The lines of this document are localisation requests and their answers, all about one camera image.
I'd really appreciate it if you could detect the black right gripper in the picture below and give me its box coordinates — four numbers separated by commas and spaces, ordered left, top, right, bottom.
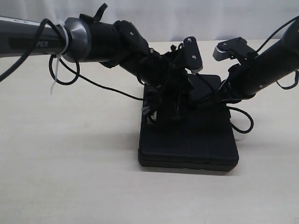
189, 63, 256, 110

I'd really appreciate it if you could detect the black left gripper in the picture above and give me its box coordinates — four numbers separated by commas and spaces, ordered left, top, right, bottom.
149, 44, 205, 120

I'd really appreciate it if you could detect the black rope with loop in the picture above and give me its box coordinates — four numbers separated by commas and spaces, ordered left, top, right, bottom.
141, 72, 254, 135

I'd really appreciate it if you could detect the black plastic carry case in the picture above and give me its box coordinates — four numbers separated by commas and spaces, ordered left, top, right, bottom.
138, 75, 239, 172

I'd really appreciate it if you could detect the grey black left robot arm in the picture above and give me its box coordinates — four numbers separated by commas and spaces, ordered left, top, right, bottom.
0, 14, 202, 115

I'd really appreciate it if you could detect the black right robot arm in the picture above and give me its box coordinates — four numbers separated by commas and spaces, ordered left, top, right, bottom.
190, 17, 299, 106

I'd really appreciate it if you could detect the white backdrop curtain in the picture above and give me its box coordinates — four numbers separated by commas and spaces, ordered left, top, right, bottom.
0, 0, 299, 42

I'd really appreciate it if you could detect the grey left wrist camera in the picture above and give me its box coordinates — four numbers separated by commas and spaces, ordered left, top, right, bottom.
183, 36, 203, 74

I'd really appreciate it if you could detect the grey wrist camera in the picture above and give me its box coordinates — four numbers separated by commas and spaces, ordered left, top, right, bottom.
213, 37, 258, 63
183, 36, 203, 74

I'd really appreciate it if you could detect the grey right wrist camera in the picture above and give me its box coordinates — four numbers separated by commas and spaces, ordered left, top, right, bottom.
213, 37, 258, 63

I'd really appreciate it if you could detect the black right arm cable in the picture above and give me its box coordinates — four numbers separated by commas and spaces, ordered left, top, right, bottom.
256, 16, 299, 91

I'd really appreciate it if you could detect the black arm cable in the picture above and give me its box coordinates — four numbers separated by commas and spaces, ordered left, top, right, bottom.
0, 18, 143, 101
256, 16, 299, 91

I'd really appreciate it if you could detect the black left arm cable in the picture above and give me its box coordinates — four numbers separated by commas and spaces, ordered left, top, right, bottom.
0, 18, 143, 101

